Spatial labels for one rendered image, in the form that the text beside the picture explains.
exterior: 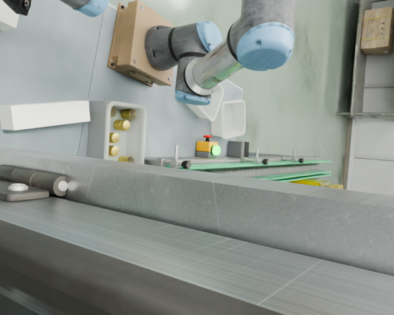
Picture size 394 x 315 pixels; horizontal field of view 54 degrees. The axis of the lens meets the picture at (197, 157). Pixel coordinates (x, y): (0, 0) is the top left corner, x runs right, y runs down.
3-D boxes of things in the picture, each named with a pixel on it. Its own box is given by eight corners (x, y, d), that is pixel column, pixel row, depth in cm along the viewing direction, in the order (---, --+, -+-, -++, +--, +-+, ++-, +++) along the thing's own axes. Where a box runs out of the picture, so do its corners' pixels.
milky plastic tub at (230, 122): (206, 102, 178) (221, 102, 173) (230, 99, 196) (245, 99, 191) (206, 139, 181) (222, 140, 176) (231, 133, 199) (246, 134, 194)
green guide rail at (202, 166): (164, 167, 134) (182, 170, 130) (164, 165, 134) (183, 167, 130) (321, 160, 277) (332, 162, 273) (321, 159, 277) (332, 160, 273)
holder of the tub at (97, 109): (85, 186, 124) (101, 189, 119) (89, 100, 122) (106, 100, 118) (124, 183, 138) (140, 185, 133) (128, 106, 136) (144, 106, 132)
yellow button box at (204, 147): (194, 156, 172) (208, 157, 167) (196, 139, 171) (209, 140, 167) (203, 156, 177) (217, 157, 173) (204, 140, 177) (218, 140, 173)
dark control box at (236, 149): (226, 156, 194) (241, 157, 189) (227, 140, 194) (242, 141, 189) (234, 155, 201) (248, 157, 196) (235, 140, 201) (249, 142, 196)
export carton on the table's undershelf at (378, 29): (364, 8, 595) (393, 4, 572) (369, 19, 631) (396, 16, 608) (359, 48, 594) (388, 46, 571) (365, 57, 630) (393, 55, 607)
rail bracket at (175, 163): (154, 193, 131) (184, 198, 124) (157, 144, 130) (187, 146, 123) (160, 192, 134) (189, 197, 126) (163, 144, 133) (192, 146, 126)
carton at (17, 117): (-2, 105, 99) (10, 105, 95) (75, 100, 118) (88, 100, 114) (1, 129, 100) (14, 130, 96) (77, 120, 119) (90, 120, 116)
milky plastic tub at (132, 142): (86, 170, 123) (104, 173, 118) (89, 100, 122) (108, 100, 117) (126, 169, 137) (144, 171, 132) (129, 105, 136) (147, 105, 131)
